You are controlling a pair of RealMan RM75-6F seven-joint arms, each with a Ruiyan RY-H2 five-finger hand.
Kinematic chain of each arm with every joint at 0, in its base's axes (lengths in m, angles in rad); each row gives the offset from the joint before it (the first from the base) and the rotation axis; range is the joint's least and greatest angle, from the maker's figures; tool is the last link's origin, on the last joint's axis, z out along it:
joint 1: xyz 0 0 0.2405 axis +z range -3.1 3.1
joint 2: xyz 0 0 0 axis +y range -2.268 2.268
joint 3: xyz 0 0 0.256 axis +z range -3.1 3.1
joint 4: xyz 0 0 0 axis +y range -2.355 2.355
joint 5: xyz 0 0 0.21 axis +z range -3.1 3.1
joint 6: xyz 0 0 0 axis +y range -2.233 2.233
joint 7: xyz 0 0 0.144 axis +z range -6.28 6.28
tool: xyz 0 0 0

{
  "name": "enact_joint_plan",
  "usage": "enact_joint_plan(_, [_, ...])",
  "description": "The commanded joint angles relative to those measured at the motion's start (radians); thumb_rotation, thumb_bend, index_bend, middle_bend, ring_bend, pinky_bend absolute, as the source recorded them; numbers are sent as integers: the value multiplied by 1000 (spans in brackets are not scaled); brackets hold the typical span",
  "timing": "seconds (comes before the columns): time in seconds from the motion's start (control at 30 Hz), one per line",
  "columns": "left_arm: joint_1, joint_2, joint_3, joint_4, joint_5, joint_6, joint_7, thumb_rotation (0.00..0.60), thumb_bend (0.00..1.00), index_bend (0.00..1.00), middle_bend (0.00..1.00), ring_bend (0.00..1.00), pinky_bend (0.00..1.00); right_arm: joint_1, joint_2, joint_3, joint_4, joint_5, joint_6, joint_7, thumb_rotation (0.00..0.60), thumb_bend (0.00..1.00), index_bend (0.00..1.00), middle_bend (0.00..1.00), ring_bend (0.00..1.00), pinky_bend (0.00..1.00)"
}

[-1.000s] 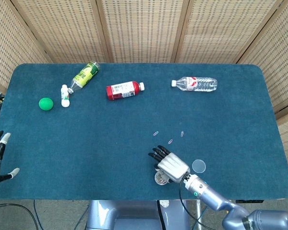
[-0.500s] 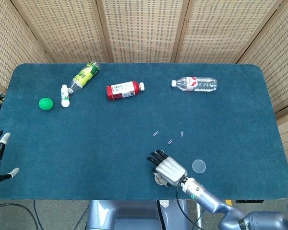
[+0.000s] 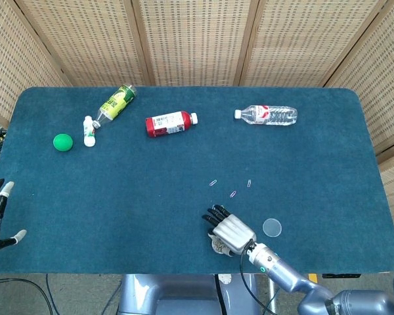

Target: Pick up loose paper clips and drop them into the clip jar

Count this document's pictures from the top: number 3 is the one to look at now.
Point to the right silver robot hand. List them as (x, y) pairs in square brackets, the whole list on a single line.
[(233, 233)]

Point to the paperclip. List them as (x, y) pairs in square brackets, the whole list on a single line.
[(249, 183), (232, 194), (213, 182)]

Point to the round clear paper clip container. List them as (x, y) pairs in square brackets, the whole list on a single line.
[(218, 246)]

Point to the clear round lid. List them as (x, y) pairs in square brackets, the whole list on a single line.
[(272, 227)]

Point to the blue-grey robot torso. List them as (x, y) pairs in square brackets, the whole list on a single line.
[(184, 288)]

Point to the metal table leg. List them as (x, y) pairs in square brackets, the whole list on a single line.
[(272, 303)]

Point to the blue felt table mat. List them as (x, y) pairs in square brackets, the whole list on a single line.
[(151, 197)]

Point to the yellow floor tape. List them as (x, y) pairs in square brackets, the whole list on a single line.
[(312, 277)]

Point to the green ball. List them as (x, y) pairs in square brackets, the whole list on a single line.
[(63, 142)]

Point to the clear water bottle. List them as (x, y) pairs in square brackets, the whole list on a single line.
[(272, 115)]

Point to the red juice bottle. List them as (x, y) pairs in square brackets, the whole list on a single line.
[(167, 124)]

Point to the small white bottle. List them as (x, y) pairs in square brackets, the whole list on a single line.
[(89, 131)]

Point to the green yellow label bottle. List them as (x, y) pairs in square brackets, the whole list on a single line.
[(116, 103)]

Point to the black table edge bracket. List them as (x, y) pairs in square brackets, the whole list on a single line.
[(341, 275)]

